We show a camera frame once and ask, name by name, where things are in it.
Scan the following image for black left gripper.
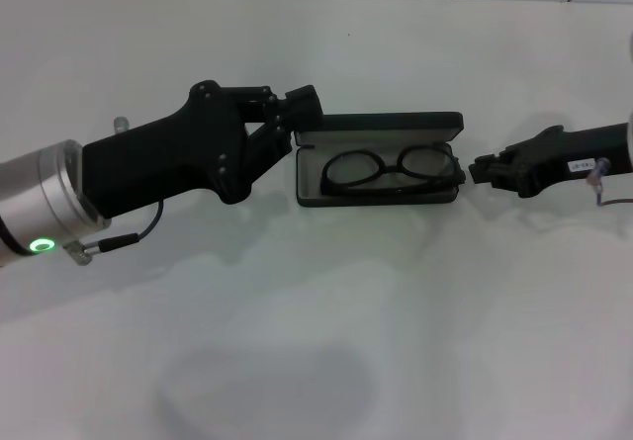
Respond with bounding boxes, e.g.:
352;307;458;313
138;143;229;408
80;79;325;208

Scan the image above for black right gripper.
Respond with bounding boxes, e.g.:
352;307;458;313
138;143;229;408
466;122;633;200

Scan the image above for black glasses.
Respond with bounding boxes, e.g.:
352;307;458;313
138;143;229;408
320;144;470;200

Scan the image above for black glasses case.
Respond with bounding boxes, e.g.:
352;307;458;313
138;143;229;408
293;110;466;210

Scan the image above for thin right gripper cable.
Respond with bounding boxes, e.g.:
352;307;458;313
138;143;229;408
585;156;633;210

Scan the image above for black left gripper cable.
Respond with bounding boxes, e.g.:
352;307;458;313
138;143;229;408
62;199;165;267

